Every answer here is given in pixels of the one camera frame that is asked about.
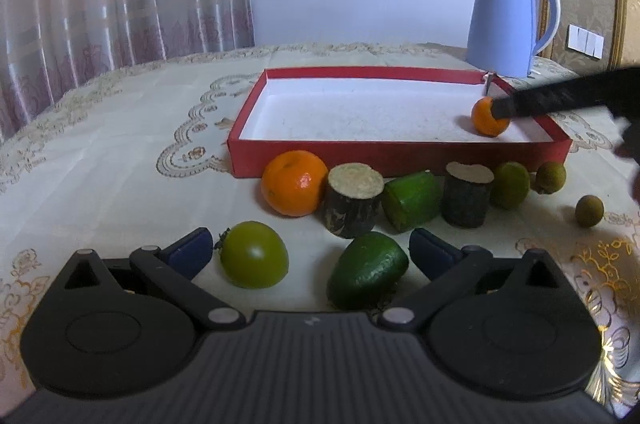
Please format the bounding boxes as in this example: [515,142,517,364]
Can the dark log piece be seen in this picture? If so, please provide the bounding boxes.
[322,162,384,239]
[440,161,495,228]

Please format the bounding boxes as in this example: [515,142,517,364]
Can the green tomato-like fruit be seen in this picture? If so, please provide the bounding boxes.
[214,221,290,290]

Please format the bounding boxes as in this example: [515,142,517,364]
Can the green cucumber piece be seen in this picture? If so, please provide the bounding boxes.
[382,171,442,233]

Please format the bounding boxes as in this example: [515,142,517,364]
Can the dark green avocado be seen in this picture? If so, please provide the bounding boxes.
[326,231,409,311]

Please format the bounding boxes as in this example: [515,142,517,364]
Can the green lime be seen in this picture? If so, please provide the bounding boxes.
[490,162,530,210]

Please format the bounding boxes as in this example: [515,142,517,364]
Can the yellow-green round fruit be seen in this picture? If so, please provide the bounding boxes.
[533,162,566,195]

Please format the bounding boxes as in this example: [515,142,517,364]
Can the small brown longan fruit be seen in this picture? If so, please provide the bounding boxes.
[574,195,604,228]

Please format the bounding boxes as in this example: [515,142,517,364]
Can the small orange mandarin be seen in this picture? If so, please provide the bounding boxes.
[471,96,510,137]

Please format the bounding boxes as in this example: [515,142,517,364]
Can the large orange mandarin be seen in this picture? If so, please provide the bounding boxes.
[260,150,329,217]

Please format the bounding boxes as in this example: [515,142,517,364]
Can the person right hand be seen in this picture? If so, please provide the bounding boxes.
[615,121,640,203]

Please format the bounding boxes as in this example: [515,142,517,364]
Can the cream embroidered tablecloth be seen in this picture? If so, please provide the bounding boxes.
[1,44,639,415]

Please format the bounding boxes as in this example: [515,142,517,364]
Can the light blue electric kettle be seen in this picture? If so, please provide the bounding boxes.
[465,0,561,78]

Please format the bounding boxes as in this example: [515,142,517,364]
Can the red shallow box tray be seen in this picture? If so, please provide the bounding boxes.
[227,66,572,178]

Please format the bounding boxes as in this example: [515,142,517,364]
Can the white wall switch panel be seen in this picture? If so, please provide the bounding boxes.
[566,25,604,60]

